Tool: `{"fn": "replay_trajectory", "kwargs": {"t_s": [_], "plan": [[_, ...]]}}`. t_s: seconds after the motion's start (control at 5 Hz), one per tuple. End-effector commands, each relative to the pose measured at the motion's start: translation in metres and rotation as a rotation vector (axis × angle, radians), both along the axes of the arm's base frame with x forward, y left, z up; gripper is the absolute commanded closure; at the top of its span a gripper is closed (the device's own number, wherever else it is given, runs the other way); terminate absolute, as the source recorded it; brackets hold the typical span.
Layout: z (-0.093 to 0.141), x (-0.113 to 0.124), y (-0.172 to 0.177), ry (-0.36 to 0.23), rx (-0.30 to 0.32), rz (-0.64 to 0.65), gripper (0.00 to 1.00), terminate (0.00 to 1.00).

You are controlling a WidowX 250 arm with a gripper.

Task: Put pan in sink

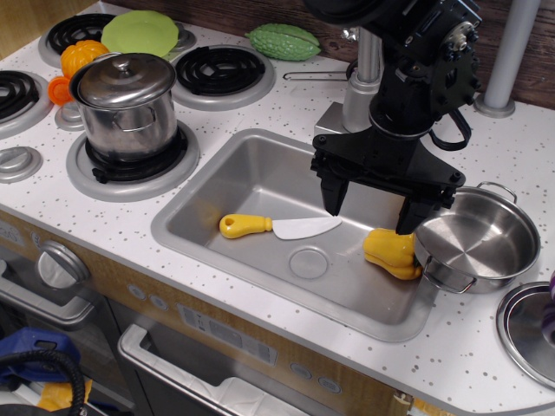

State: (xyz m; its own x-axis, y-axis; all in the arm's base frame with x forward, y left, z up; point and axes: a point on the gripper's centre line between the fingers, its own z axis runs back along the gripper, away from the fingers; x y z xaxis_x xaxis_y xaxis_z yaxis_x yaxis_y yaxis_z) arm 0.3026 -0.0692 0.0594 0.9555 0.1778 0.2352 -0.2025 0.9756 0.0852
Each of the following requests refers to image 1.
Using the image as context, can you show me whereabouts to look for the green plastic plate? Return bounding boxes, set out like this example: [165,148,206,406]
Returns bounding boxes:
[101,10,179,57]

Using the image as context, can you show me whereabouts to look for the blue object lower left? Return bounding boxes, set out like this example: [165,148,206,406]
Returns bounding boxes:
[1,327,81,385]

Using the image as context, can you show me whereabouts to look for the orange toy pumpkin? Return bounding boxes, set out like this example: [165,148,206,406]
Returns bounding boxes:
[60,40,109,79]

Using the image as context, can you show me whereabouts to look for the yellow object lower left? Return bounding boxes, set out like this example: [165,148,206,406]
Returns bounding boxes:
[37,382,73,412]

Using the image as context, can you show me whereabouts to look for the grey vertical pole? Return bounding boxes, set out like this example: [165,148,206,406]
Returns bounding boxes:
[474,0,541,119]

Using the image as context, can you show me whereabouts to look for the silver oven knob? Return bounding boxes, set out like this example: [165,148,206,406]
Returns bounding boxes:
[36,240,90,289]

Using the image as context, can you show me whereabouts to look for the yellow handled toy knife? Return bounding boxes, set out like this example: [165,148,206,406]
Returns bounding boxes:
[219,214,343,240]

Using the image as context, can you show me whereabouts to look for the silver toy faucet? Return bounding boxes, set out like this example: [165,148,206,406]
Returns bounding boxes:
[314,27,384,135]

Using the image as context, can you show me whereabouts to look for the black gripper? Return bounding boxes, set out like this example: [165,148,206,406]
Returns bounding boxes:
[311,77,467,235]

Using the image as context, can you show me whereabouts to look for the front left stove burner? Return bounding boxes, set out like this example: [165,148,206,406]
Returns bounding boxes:
[1,70,53,140]

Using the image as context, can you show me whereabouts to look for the steel lid on counter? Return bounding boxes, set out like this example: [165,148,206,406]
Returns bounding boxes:
[496,282,554,390]

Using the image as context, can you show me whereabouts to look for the front right stove burner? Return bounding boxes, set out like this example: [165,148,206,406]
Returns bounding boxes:
[66,121,199,203]

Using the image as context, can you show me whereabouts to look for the steel pot with lid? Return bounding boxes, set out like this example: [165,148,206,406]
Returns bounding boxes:
[69,53,177,160]

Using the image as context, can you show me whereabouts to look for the yellow toy bell pepper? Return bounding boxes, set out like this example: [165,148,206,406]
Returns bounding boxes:
[362,228,422,281]

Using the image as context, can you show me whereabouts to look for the silver stove knob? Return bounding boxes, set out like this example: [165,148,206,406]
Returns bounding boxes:
[1,146,43,184]

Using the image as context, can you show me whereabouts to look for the black cable hose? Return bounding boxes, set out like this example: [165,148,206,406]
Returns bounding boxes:
[0,350,88,416]

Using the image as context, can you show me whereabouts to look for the orange plastic cup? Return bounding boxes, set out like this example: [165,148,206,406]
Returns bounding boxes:
[48,76,73,106]

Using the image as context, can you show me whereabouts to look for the green toy bitter gourd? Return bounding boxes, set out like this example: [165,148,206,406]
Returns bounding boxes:
[245,23,321,62]

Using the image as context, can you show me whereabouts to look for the metal wire utensil handle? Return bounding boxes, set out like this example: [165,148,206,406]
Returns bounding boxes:
[283,71,348,81]

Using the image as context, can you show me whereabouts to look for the steel pan with handles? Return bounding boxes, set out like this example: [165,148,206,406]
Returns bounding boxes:
[415,181,540,294]

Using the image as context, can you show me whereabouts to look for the grey dishwasher door handle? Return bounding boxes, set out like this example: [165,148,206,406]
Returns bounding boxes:
[118,324,304,415]

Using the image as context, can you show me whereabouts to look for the stove burner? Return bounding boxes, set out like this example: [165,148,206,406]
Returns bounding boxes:
[1,70,53,140]
[172,45,276,112]
[38,13,196,68]
[66,121,199,203]

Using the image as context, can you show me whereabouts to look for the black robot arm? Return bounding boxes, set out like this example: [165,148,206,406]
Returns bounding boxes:
[306,1,480,234]

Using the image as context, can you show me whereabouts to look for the back right stove burner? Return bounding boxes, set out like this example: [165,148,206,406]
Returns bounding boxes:
[172,45,276,112]

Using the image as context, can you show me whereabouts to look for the back left stove burner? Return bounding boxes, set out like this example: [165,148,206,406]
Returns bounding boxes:
[38,13,196,68]

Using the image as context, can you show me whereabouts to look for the grey sink basin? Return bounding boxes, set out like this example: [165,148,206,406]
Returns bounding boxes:
[152,129,437,342]

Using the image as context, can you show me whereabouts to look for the grey oven door handle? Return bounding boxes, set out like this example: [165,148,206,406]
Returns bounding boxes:
[1,260,95,327]

